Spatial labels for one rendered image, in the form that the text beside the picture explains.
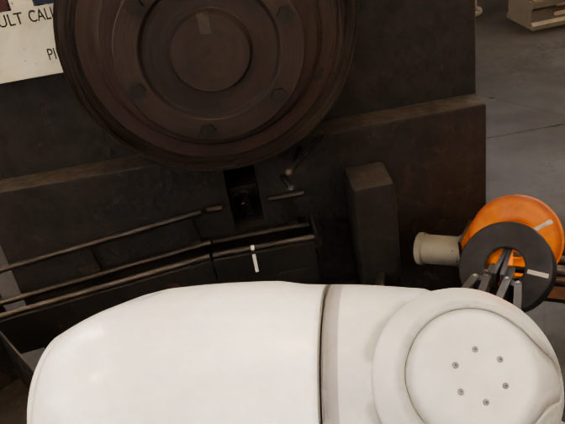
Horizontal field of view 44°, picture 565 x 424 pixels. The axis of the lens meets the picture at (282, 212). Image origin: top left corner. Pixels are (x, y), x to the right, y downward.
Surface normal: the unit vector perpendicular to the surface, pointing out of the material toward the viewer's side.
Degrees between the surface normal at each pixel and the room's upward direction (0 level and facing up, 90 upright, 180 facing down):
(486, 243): 44
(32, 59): 90
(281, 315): 12
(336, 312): 6
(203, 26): 90
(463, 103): 0
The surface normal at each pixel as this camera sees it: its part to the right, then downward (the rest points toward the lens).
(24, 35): 0.11, 0.50
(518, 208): -0.53, 0.04
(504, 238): -0.50, -0.26
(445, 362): 0.04, -0.29
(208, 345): -0.18, -0.61
